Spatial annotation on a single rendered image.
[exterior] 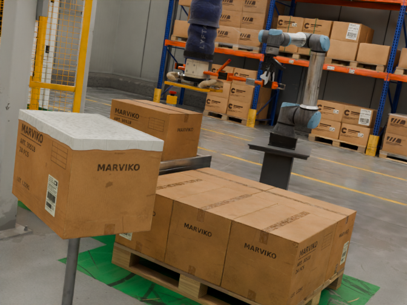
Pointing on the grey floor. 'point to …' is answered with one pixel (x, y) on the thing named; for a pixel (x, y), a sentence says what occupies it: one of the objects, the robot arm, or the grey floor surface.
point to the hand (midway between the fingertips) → (269, 83)
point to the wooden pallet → (123, 258)
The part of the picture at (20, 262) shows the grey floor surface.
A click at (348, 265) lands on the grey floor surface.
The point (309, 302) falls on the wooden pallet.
